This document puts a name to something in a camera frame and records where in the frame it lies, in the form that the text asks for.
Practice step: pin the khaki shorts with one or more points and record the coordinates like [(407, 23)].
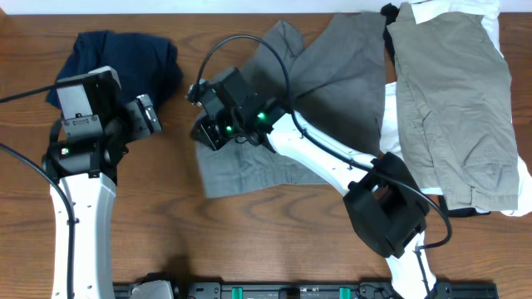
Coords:
[(453, 112)]

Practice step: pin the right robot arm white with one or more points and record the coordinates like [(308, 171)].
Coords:
[(386, 208)]

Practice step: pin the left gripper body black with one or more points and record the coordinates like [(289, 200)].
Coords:
[(115, 124)]

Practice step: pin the grey shorts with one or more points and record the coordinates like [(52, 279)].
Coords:
[(338, 83)]

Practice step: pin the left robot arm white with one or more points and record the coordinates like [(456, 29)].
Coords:
[(85, 146)]

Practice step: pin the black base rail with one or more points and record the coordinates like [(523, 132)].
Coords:
[(214, 290)]

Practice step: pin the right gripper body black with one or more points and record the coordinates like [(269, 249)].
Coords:
[(221, 131)]

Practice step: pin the navy blue folded garment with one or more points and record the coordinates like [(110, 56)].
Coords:
[(145, 64)]

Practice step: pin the white garment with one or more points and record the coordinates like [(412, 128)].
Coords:
[(457, 12)]

